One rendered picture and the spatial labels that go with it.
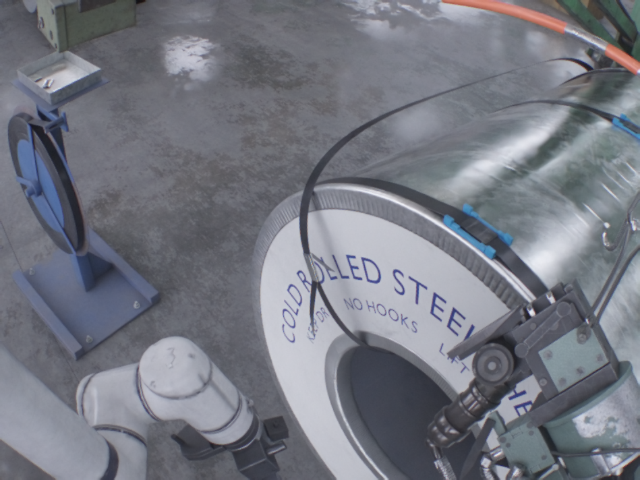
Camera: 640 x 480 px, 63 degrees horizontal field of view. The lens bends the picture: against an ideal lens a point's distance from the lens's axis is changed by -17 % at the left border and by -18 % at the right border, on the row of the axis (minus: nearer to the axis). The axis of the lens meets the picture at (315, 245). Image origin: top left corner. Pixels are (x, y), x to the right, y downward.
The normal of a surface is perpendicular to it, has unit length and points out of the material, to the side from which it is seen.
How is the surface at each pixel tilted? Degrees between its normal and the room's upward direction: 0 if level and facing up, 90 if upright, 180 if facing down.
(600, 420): 49
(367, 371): 71
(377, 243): 90
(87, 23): 92
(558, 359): 58
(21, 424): 75
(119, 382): 25
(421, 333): 90
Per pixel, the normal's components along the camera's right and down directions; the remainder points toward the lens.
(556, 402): -0.49, 0.05
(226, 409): 0.79, 0.17
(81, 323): 0.07, -0.72
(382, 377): 0.57, 0.12
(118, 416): 0.32, -0.70
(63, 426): 0.96, -0.18
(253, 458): -0.36, -0.66
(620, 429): -0.12, -0.19
